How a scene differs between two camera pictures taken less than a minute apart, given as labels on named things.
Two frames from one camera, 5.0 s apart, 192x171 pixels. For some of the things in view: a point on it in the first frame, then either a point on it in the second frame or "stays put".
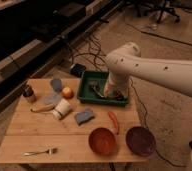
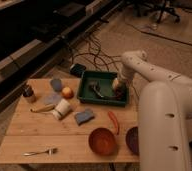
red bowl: x=102 y=141 stays put
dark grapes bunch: x=119 y=95 stays put
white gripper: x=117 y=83 -> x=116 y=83
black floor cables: x=93 y=51 stays put
